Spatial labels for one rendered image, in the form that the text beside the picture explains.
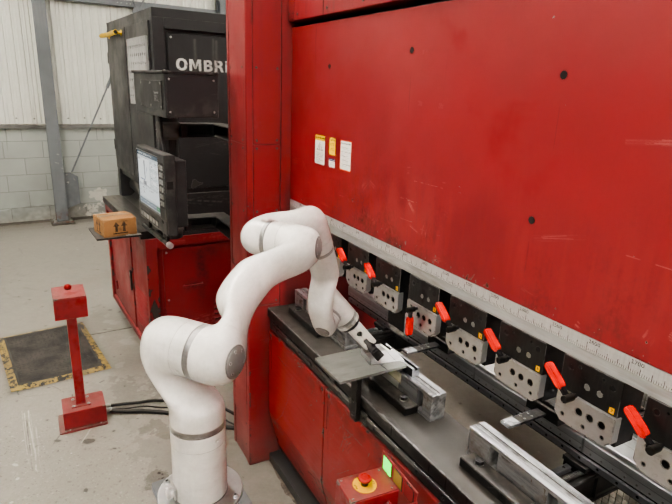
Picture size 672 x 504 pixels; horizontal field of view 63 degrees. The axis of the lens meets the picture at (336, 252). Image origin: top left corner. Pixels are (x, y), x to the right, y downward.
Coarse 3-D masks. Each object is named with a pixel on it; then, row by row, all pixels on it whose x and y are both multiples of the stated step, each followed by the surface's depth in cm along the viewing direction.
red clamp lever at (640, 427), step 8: (624, 408) 110; (632, 408) 109; (632, 416) 108; (640, 416) 109; (632, 424) 108; (640, 424) 107; (640, 432) 107; (648, 432) 107; (648, 440) 106; (648, 448) 106; (656, 448) 105
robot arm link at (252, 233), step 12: (264, 216) 145; (276, 216) 147; (288, 216) 147; (300, 216) 148; (312, 216) 149; (324, 216) 154; (252, 228) 140; (264, 228) 139; (324, 228) 153; (252, 240) 140; (324, 240) 156; (252, 252) 142; (324, 252) 158
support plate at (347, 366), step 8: (376, 344) 202; (344, 352) 195; (352, 352) 195; (360, 352) 195; (368, 352) 196; (320, 360) 189; (328, 360) 189; (336, 360) 189; (344, 360) 189; (352, 360) 189; (360, 360) 190; (328, 368) 183; (336, 368) 184; (344, 368) 184; (352, 368) 184; (360, 368) 184; (368, 368) 184; (376, 368) 185; (384, 368) 185; (392, 368) 185; (400, 368) 187; (336, 376) 179; (344, 376) 179; (352, 376) 179; (360, 376) 179; (368, 376) 181
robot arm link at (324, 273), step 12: (324, 264) 161; (336, 264) 165; (312, 276) 167; (324, 276) 164; (336, 276) 167; (312, 288) 168; (324, 288) 166; (312, 300) 168; (324, 300) 166; (312, 312) 168; (324, 312) 167; (312, 324) 173; (324, 324) 169; (336, 324) 173; (324, 336) 174
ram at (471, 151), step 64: (512, 0) 128; (576, 0) 114; (640, 0) 102; (320, 64) 213; (384, 64) 176; (448, 64) 150; (512, 64) 130; (576, 64) 115; (640, 64) 103; (320, 128) 219; (384, 128) 180; (448, 128) 152; (512, 128) 132; (576, 128) 117; (640, 128) 105; (320, 192) 225; (384, 192) 184; (448, 192) 155; (512, 192) 134; (576, 192) 119; (640, 192) 106; (384, 256) 188; (448, 256) 158; (512, 256) 137; (576, 256) 120; (640, 256) 107; (512, 320) 139; (576, 320) 122; (640, 320) 109; (640, 384) 110
